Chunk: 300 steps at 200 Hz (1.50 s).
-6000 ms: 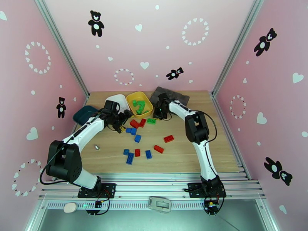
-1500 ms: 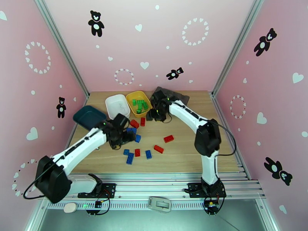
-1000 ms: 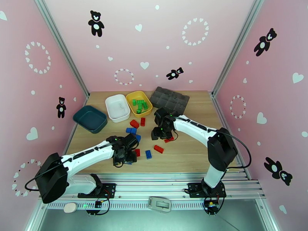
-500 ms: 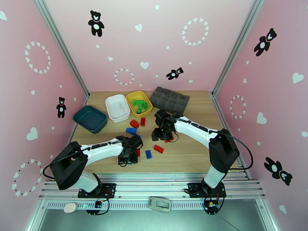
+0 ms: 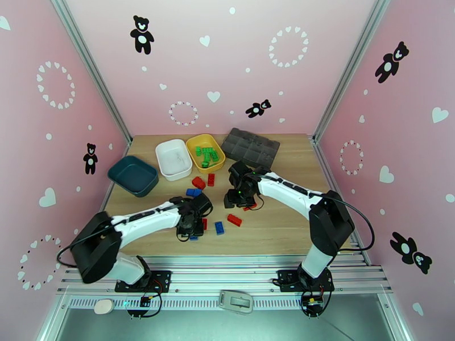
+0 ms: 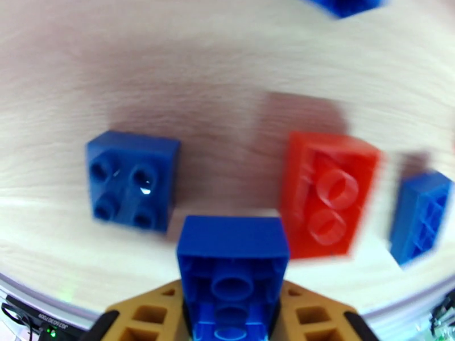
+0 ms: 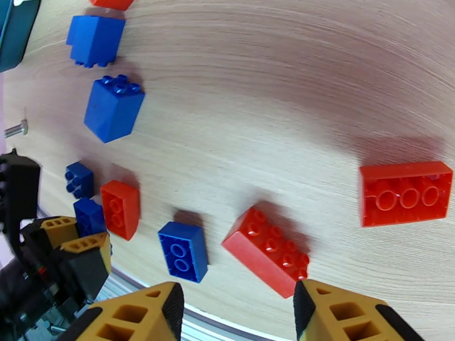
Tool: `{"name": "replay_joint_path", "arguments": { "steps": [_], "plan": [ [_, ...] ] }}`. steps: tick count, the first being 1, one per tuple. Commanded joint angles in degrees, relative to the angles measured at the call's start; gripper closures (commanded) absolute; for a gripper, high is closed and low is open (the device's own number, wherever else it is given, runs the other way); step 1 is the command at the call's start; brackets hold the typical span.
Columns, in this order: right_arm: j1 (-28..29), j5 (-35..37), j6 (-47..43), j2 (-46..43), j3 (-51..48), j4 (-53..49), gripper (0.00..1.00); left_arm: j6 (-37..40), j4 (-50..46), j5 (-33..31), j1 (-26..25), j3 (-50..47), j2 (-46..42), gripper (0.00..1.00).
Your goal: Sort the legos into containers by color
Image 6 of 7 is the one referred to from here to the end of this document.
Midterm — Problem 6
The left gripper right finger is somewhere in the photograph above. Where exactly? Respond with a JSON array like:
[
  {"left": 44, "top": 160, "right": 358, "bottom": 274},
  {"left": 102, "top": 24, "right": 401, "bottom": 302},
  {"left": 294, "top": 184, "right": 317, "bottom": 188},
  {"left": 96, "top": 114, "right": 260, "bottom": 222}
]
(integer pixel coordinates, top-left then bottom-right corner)
[{"left": 272, "top": 280, "right": 380, "bottom": 341}]

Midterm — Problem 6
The long blue lego brick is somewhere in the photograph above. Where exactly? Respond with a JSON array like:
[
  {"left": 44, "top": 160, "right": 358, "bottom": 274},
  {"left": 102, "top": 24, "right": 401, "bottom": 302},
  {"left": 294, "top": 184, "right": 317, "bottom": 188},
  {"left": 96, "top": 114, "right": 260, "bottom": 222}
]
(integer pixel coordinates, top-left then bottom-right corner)
[{"left": 176, "top": 215, "right": 291, "bottom": 341}]

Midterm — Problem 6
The red lego brick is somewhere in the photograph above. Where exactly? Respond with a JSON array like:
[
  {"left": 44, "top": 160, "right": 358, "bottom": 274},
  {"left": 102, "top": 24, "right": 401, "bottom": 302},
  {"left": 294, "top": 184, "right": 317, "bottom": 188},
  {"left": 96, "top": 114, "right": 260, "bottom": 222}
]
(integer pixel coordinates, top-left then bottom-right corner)
[{"left": 278, "top": 130, "right": 383, "bottom": 260}]

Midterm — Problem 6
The small blue lego brick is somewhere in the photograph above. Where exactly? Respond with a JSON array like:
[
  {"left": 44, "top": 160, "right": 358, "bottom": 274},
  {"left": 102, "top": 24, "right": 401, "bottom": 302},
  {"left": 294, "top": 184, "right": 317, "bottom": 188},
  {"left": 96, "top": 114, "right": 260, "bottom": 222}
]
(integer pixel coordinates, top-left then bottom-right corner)
[{"left": 85, "top": 130, "right": 181, "bottom": 234}]

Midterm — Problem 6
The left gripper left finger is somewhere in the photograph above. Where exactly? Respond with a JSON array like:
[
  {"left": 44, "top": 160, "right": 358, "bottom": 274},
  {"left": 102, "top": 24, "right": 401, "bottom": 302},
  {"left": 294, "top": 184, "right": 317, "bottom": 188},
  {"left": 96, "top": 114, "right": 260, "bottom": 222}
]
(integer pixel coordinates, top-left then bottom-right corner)
[{"left": 80, "top": 278, "right": 187, "bottom": 341}]

